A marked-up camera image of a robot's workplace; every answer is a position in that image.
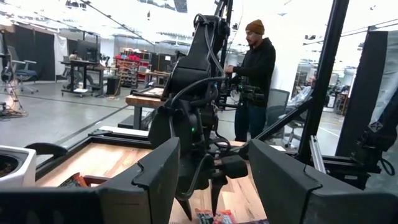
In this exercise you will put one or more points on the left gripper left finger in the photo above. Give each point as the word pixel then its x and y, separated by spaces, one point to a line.
pixel 149 193

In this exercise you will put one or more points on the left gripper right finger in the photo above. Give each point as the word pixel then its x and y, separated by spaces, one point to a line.
pixel 286 193

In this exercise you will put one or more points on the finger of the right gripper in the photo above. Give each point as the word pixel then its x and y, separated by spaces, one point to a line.
pixel 186 208
pixel 216 194

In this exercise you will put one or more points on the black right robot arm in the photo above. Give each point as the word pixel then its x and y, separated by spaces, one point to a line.
pixel 199 62

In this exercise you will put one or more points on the black background robot arm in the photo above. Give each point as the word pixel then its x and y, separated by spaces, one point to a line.
pixel 248 93

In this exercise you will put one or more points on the wooden compartment tray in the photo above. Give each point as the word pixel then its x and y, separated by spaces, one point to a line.
pixel 93 179

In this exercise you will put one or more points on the wooden background table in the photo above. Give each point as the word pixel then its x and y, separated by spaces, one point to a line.
pixel 143 101

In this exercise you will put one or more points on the grey mesh office chair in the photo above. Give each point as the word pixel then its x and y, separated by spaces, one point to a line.
pixel 276 101

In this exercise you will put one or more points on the person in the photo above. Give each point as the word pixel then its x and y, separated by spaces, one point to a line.
pixel 74 56
pixel 258 68

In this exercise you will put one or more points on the red storage shelf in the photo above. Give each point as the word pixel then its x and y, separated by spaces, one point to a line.
pixel 130 67

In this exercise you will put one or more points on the large black panel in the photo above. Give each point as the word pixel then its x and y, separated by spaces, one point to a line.
pixel 363 93

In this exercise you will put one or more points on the white hexagonal plant pot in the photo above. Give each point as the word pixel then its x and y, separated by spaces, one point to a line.
pixel 25 169

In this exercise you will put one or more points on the black background desk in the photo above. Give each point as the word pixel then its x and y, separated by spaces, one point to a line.
pixel 84 63

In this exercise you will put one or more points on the black background monitor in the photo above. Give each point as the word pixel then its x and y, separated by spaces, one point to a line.
pixel 88 51

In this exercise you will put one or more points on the blue office chair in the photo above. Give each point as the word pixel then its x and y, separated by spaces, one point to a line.
pixel 23 73

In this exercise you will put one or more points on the black curtain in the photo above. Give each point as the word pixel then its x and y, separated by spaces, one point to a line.
pixel 34 53

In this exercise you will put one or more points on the black tripod stand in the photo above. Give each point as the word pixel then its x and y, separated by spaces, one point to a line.
pixel 6 74

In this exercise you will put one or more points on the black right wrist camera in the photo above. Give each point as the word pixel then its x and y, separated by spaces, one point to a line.
pixel 234 166

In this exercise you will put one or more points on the silver bracket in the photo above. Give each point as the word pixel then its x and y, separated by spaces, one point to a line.
pixel 317 154

